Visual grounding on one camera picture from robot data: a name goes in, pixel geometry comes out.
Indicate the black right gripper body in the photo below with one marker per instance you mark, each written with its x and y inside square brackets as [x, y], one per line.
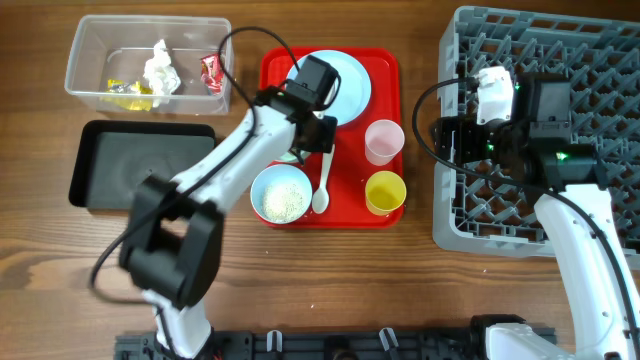
[474, 142]

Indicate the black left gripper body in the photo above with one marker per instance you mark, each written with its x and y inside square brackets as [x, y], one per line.
[321, 134]

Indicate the mint green bowl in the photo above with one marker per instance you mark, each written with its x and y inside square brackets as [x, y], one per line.
[294, 156]

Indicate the light blue bowl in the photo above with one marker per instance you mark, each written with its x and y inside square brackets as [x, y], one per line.
[275, 174]

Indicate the white rice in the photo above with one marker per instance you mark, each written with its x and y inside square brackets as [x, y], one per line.
[283, 203]

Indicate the red snack wrapper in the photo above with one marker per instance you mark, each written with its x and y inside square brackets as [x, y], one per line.
[211, 74]

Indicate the white napkin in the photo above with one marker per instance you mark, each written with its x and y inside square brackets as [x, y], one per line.
[161, 76]

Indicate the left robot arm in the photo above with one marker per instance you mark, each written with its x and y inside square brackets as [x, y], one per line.
[172, 245]

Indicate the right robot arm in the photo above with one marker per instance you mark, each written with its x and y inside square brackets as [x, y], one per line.
[522, 124]

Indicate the grey dishwasher rack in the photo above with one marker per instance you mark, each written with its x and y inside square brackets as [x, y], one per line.
[600, 58]

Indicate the light blue plate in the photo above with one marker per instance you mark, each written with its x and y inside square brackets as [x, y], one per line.
[355, 88]

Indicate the white plastic spoon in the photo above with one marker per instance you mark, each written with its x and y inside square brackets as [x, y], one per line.
[321, 198]

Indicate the pink plastic cup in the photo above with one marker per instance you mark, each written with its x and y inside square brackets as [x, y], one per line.
[384, 139]

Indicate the red plastic tray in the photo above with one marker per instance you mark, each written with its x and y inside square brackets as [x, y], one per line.
[350, 170]

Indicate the yellow plastic cup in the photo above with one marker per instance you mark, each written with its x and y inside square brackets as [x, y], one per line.
[385, 191]

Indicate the yellow snack wrapper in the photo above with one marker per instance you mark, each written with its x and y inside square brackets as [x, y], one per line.
[128, 95]

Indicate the black tray bin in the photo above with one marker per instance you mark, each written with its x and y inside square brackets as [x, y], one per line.
[114, 157]

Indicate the clear plastic bin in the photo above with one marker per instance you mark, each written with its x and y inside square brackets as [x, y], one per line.
[117, 47]

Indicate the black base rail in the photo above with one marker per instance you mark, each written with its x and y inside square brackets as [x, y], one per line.
[432, 344]

